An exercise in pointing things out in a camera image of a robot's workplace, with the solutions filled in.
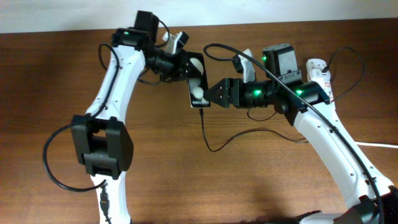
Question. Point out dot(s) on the white USB charger plug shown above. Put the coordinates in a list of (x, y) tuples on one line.
[(315, 72)]

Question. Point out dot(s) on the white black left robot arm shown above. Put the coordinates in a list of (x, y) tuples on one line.
[(102, 143)]

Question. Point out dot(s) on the black Samsung Galaxy smartphone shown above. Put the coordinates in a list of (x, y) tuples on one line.
[(197, 81)]

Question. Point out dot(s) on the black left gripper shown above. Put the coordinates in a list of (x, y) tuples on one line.
[(177, 71)]

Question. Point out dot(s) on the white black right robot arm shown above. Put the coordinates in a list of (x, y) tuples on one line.
[(276, 80)]

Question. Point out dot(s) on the white power strip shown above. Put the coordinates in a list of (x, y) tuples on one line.
[(326, 86)]

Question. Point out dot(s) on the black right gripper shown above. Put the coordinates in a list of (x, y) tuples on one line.
[(229, 84)]

